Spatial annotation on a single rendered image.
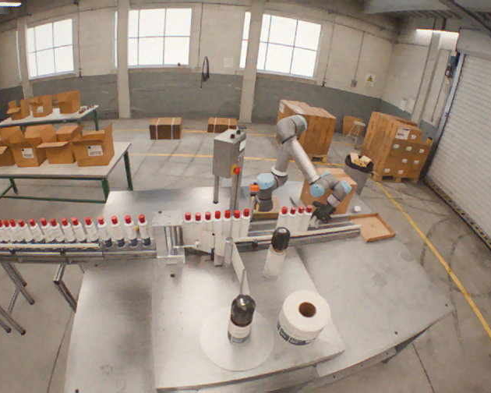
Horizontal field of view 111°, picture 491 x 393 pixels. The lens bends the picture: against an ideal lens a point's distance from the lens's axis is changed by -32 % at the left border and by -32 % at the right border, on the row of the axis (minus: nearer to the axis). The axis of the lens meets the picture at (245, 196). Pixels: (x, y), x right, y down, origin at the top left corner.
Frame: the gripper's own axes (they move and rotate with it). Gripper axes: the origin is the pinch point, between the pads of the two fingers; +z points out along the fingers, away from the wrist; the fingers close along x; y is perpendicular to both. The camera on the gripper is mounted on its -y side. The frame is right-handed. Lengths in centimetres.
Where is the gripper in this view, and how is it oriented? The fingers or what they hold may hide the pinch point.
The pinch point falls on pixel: (308, 224)
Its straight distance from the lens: 158.8
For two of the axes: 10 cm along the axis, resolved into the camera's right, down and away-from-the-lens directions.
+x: 7.9, 3.7, 4.9
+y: 2.3, 5.6, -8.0
